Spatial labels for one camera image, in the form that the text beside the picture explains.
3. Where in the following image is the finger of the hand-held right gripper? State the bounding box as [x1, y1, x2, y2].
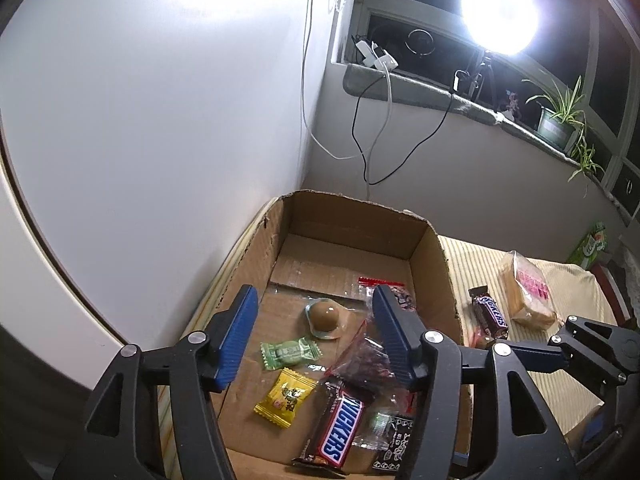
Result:
[575, 377, 640, 466]
[511, 315, 640, 387]

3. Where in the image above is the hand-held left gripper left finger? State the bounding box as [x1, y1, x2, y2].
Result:
[82, 284, 261, 480]

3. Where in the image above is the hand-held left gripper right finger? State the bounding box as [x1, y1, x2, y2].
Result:
[371, 284, 563, 480]

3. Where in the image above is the red-trimmed bagged brown cake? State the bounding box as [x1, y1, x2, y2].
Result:
[325, 320, 418, 396]
[357, 275, 416, 321]

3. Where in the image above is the green candy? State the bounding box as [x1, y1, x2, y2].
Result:
[259, 337, 321, 372]

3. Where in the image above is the brown chocolate bar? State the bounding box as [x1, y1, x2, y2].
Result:
[292, 380, 371, 476]
[467, 285, 510, 341]

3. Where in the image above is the yellow candy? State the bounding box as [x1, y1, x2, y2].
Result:
[253, 367, 317, 428]

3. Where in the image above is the small printed snack packet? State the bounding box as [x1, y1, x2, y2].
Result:
[370, 412, 416, 473]

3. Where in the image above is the cardboard box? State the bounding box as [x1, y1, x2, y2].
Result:
[177, 189, 473, 480]

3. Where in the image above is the bagged sliced bread loaf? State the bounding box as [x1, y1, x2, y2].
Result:
[501, 250, 558, 331]

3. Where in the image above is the green snack bag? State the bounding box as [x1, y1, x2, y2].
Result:
[567, 222, 608, 268]

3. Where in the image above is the white wardrobe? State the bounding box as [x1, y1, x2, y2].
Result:
[0, 0, 331, 391]

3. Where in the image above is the potted spider plant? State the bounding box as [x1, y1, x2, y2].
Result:
[522, 75, 603, 196]

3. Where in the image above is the white power strip with chargers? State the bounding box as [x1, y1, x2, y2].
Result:
[352, 35, 399, 72]

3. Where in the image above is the black tripod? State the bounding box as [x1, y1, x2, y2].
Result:
[467, 50, 498, 113]

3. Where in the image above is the black cable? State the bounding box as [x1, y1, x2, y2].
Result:
[351, 75, 481, 186]

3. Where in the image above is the white charger cable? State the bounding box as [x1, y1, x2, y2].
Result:
[365, 67, 394, 201]

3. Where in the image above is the thin white wall cable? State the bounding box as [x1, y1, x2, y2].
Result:
[300, 0, 361, 161]

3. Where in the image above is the white window frame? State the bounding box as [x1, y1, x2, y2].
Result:
[330, 0, 640, 221]

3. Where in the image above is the ring light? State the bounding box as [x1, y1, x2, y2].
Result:
[460, 0, 541, 58]

